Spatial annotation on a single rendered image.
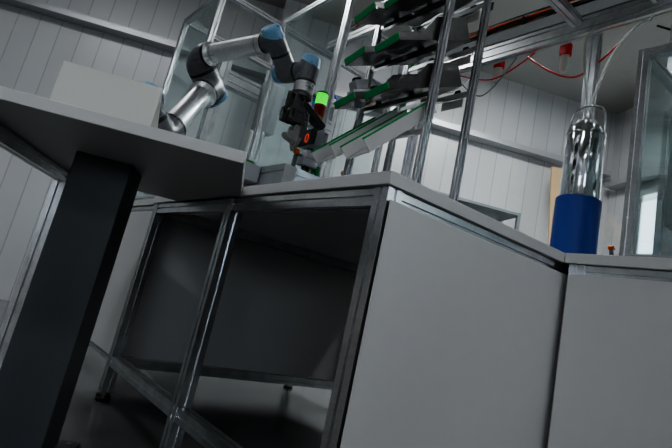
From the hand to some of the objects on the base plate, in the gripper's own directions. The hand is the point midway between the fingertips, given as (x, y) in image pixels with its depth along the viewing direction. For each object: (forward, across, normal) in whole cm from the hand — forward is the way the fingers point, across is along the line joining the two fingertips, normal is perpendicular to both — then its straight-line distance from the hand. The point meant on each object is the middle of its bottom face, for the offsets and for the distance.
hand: (294, 148), depth 181 cm
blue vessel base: (+21, +60, +87) cm, 107 cm away
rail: (+21, -28, -9) cm, 36 cm away
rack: (+21, +36, +19) cm, 46 cm away
